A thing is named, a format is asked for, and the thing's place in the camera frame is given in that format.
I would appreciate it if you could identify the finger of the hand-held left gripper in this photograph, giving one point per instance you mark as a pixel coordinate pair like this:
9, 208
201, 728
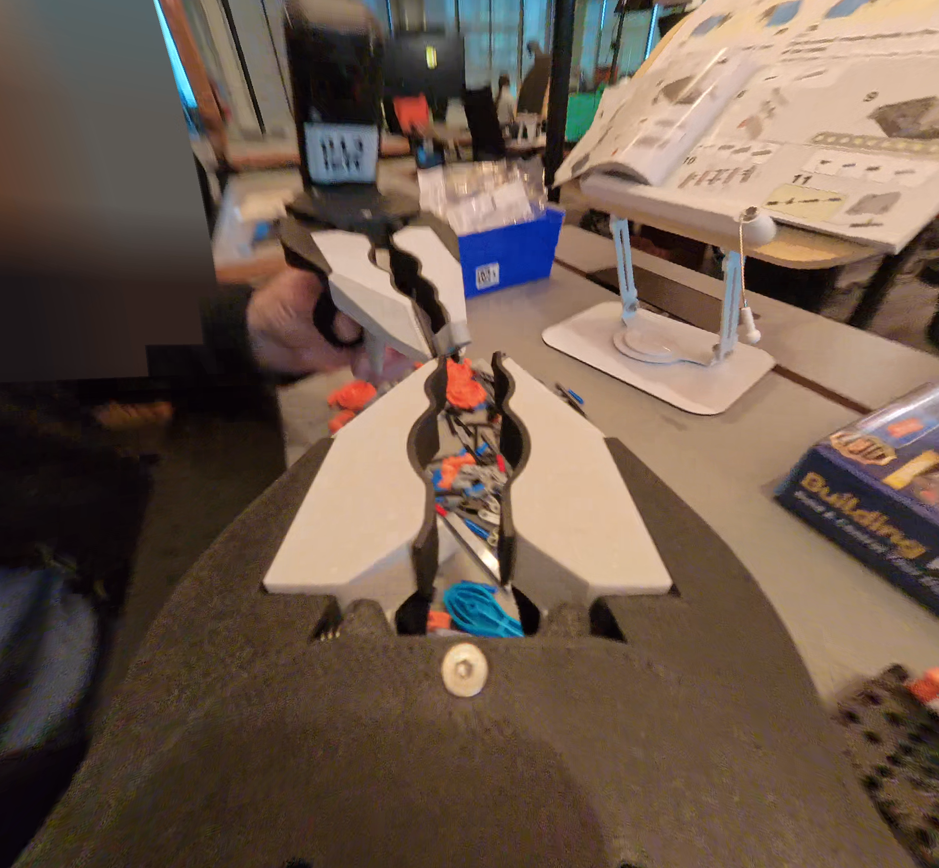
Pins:
367, 288
437, 274

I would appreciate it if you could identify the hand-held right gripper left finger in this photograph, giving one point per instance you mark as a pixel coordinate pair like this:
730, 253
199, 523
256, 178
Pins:
345, 523

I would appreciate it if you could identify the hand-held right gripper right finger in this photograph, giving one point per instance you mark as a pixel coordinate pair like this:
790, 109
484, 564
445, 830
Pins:
594, 523

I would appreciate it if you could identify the orange connector piece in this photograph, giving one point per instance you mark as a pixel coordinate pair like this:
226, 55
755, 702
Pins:
462, 381

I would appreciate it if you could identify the pile of plastic building pieces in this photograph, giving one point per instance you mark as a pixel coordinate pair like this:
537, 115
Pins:
470, 487

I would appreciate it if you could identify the turquoise connector piece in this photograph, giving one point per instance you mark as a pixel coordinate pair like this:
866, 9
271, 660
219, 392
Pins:
484, 611

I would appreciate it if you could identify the person's left hand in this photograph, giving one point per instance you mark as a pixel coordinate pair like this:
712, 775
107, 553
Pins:
286, 325

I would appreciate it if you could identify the blue storage bin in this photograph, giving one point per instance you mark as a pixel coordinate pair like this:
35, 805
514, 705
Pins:
514, 259

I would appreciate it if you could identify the clear plastic parts bag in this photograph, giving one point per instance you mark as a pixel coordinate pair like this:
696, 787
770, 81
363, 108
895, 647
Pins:
484, 193

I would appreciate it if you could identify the white book stand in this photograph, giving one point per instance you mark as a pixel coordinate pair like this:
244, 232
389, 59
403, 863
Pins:
660, 354

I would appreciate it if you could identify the black stand pole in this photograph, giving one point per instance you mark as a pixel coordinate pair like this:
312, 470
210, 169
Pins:
564, 46

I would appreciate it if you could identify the blue cardboard kit box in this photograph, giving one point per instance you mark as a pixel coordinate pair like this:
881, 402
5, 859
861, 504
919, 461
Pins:
866, 501

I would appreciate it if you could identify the small black machine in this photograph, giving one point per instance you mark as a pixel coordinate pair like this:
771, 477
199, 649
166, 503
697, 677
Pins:
895, 765

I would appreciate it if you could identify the instruction booklet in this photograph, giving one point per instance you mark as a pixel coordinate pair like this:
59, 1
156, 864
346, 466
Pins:
793, 90

